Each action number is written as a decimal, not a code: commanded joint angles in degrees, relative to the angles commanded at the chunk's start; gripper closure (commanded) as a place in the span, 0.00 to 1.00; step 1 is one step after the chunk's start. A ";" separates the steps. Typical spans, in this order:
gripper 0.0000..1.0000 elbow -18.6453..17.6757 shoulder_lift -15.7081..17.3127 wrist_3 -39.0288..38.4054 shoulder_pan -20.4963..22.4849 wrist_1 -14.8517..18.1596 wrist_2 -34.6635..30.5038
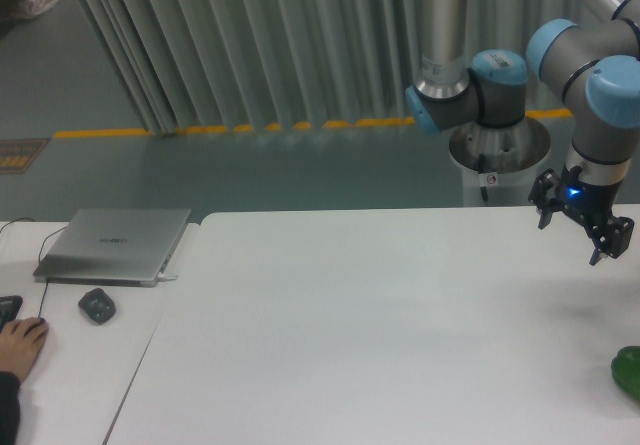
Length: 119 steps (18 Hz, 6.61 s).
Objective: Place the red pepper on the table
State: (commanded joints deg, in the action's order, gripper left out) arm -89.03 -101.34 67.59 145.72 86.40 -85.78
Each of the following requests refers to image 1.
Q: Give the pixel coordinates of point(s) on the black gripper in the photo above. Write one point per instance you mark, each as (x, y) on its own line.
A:
(610, 235)

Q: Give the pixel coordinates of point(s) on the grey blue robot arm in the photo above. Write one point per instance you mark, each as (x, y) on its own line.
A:
(596, 76)

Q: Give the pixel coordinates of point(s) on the dark sleeved forearm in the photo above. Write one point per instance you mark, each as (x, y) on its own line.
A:
(10, 408)

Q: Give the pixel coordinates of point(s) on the green pepper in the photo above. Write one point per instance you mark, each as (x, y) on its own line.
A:
(625, 371)

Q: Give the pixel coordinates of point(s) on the person's hand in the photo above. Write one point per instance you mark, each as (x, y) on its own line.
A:
(21, 344)

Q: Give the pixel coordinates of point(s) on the grey pleated curtain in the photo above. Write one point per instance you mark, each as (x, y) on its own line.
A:
(290, 63)

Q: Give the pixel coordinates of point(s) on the white usb plug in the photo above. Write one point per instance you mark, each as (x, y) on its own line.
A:
(166, 278)

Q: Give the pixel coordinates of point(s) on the silver closed laptop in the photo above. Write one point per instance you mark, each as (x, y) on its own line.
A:
(114, 246)

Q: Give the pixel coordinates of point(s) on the small black controller device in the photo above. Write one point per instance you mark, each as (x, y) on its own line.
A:
(97, 306)

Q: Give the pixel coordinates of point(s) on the black keyboard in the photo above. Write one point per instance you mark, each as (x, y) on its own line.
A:
(9, 308)

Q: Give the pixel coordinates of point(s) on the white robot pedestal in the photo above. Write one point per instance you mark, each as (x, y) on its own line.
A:
(498, 166)

